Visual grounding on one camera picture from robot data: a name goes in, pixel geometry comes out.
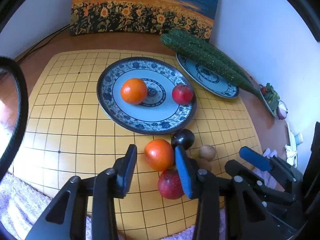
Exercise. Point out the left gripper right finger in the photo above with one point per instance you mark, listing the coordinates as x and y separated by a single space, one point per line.
246 216

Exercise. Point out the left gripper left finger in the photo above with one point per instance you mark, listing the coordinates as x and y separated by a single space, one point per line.
65 216

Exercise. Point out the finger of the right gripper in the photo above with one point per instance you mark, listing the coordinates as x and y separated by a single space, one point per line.
285 174
241 174

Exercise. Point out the large orange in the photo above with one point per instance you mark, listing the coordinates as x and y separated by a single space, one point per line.
159 154

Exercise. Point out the small orange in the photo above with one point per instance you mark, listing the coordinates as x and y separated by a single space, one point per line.
134 91

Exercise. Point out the red apple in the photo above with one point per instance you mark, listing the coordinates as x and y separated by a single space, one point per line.
182 94

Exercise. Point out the brown kiwi front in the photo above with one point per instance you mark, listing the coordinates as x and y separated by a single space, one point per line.
204 164

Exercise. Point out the brown kiwi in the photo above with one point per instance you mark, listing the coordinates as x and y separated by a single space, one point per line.
207 152
204 164

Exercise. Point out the brown kiwi right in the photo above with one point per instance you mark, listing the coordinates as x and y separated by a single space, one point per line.
207 152

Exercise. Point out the yellow go board mat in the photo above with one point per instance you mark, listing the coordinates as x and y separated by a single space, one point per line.
69 134

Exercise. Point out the red pomegranate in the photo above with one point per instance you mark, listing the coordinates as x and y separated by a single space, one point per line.
169 185

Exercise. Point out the salad dish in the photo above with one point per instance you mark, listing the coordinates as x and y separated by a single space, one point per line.
275 106

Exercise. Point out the dark plum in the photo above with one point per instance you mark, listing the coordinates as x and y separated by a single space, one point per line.
184 138

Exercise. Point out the purple fluffy towel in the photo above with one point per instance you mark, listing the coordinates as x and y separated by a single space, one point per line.
22 205

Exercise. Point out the left blue white plate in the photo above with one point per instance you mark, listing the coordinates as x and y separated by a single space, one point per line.
158 113

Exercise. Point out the blue white plate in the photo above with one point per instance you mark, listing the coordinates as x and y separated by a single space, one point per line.
207 78
158 113

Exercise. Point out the right blue white plate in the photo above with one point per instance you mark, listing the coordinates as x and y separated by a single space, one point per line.
207 78

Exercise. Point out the rear green bitter gourd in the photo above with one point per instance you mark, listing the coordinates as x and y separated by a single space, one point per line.
209 48

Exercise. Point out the green bitter gourd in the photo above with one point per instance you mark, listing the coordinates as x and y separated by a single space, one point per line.
185 48
209 48

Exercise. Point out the front green bitter gourd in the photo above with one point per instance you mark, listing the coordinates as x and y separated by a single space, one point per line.
185 48

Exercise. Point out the sunflower field painting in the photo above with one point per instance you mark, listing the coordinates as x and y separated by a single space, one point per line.
143 16

